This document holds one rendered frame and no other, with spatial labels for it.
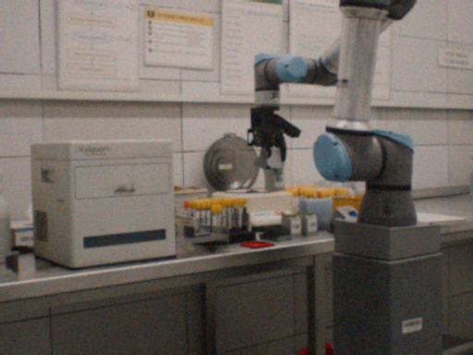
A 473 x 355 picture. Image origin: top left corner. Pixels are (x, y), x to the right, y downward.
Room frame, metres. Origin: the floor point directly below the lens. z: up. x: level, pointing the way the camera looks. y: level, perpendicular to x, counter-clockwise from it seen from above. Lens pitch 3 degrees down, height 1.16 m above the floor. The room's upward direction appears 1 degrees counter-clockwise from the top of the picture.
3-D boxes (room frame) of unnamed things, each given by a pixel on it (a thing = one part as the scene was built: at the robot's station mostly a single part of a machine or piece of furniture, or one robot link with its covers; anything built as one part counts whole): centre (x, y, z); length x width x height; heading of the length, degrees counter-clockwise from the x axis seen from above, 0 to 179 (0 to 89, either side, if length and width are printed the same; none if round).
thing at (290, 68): (1.87, -0.15, 1.36); 0.11 x 0.11 x 0.08; 29
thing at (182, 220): (2.02, 0.08, 0.91); 0.20 x 0.10 x 0.07; 126
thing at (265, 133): (1.94, -0.08, 1.20); 0.09 x 0.08 x 0.12; 126
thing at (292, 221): (2.01, -0.15, 0.91); 0.05 x 0.04 x 0.07; 36
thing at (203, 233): (1.75, 0.14, 0.92); 0.21 x 0.07 x 0.05; 126
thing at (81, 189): (1.71, 0.35, 1.03); 0.31 x 0.27 x 0.30; 126
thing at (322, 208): (2.14, -0.24, 0.92); 0.10 x 0.07 x 0.10; 118
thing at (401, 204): (1.68, -0.37, 1.00); 0.15 x 0.15 x 0.10
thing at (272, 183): (1.96, -0.10, 1.05); 0.05 x 0.04 x 0.06; 36
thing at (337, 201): (2.22, -0.40, 0.93); 0.13 x 0.13 x 0.10; 41
